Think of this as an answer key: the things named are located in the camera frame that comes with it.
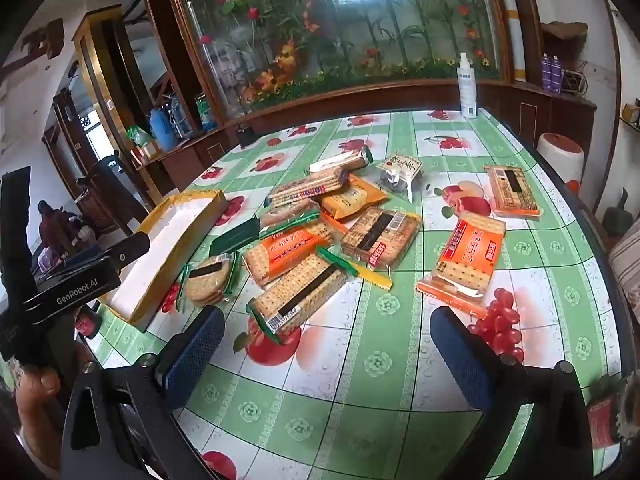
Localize large orange square cracker packet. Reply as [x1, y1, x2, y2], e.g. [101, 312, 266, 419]
[416, 212, 507, 318]

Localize green checked fruit tablecloth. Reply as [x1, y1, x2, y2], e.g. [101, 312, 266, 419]
[85, 107, 631, 480]

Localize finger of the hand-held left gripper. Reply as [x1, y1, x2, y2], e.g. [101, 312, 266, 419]
[102, 232, 152, 275]

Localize clear dried plum packet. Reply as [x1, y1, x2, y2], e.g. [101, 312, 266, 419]
[375, 152, 423, 204]

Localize white red trash bin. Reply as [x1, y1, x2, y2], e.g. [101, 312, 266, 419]
[537, 132, 585, 193]

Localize long cracker packet green end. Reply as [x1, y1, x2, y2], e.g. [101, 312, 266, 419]
[309, 145, 375, 175]

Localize clear water jug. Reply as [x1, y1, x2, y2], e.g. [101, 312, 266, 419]
[167, 97, 193, 138]

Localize dark green ornament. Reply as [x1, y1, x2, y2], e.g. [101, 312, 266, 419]
[602, 187, 632, 238]

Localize cracker packet red blue label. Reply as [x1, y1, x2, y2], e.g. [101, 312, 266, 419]
[265, 167, 351, 208]

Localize cracker packet green strip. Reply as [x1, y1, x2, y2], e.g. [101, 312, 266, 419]
[257, 200, 323, 236]

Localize person's left hand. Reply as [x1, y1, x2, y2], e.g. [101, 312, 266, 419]
[12, 345, 96, 456]

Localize yellow cardboard box white inside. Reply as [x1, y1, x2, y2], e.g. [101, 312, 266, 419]
[97, 190, 227, 333]

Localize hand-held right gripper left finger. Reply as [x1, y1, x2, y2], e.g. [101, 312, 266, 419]
[59, 304, 227, 480]

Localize green blue bag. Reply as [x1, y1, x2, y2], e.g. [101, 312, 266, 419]
[194, 94, 217, 131]

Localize round cracker packet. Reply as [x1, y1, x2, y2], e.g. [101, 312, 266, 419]
[177, 252, 238, 306]

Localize square cracker packet green ends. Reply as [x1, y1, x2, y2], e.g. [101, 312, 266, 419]
[246, 249, 393, 346]

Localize orange cracker packet black stripe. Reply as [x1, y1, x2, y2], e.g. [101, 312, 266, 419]
[484, 164, 543, 218]

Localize glass flower display panel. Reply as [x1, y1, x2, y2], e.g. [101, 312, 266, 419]
[160, 0, 506, 126]

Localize white spray bottle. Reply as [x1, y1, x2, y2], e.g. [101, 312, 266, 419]
[456, 52, 479, 120]

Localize small cardboard carton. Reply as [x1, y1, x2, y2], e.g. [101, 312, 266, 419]
[131, 141, 161, 163]

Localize white yellow rolled scroll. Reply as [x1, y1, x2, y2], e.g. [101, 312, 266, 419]
[495, 0, 527, 83]

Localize dark wooden chair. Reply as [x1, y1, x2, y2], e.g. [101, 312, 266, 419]
[75, 152, 151, 236]

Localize dark green snack packet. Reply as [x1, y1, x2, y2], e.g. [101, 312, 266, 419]
[209, 217, 263, 256]

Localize small red round container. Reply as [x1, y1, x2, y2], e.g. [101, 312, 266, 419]
[76, 305, 103, 339]

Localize blue thermos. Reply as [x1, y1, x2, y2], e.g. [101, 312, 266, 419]
[147, 107, 176, 151]

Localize wooden partition cabinet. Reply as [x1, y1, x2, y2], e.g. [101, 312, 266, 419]
[130, 77, 598, 196]

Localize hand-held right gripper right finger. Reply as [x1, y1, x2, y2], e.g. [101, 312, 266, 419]
[429, 305, 610, 480]

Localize wire rack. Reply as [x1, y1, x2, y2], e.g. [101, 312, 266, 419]
[562, 62, 590, 97]

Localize cracker packet black stripe red label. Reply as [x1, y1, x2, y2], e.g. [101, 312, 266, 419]
[341, 206, 423, 268]

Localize gold wooden pillar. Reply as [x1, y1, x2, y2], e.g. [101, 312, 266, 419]
[72, 5, 166, 181]

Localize striped cushion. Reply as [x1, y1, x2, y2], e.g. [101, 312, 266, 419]
[607, 220, 640, 311]

